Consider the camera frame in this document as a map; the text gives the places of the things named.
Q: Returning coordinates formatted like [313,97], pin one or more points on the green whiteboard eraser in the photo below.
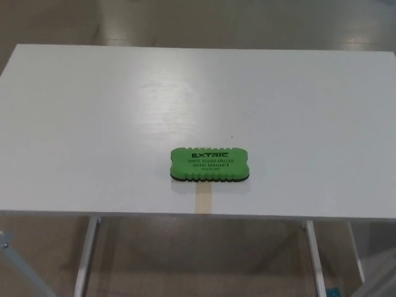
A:
[210,164]

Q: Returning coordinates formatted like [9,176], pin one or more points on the white metal table leg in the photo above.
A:
[355,250]
[88,256]
[315,256]

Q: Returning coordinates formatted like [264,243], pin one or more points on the teal patterned object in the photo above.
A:
[334,292]

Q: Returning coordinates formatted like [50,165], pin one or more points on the grey metal stand frame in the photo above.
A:
[15,266]

